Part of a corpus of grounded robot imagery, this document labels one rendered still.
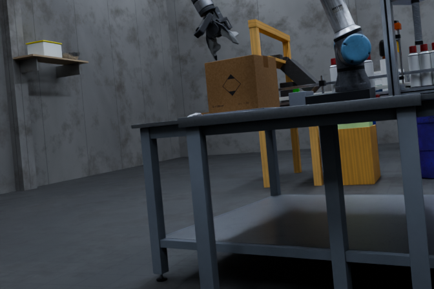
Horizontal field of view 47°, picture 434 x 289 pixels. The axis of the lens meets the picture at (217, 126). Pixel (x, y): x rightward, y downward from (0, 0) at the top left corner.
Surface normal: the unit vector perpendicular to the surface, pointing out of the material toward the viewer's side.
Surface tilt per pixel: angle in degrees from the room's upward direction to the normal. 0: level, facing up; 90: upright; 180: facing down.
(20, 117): 90
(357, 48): 101
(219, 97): 90
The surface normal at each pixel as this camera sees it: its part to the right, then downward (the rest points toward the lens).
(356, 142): -0.40, 0.04
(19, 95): 0.92, -0.08
